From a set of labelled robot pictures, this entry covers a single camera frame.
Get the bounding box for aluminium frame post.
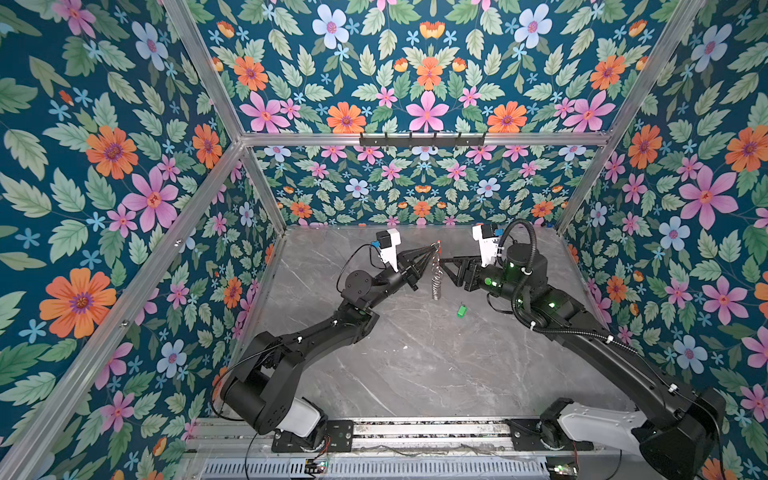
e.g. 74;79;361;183
164;0;286;238
556;0;707;238

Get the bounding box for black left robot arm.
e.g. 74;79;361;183
219;244;439;439

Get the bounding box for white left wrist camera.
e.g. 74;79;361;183
376;228;401;272

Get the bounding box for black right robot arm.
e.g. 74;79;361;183
440;245;725;479

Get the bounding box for white vented cable duct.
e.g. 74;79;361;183
200;457;550;479

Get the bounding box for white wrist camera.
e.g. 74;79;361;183
472;223;500;267
376;228;401;272

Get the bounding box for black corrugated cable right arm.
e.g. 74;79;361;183
496;218;607;337

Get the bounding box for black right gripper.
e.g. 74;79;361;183
439;254;529;310

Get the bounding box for aluminium frame post right rear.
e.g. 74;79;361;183
556;0;707;238

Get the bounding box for black hook rail on frame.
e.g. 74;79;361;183
358;132;486;148

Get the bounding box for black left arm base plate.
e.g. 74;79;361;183
271;420;355;454

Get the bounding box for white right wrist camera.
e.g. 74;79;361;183
472;223;500;267

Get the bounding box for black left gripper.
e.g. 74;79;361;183
365;244;434;312

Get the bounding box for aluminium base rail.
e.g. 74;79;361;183
186;412;642;459

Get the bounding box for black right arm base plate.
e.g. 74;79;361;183
504;418;595;453

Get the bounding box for aluminium frame horizontal rear bar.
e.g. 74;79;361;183
241;132;609;148

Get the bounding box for aluminium frame bar left side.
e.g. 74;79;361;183
1;140;245;479

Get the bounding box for aluminium frame post left rear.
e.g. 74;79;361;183
164;0;286;238

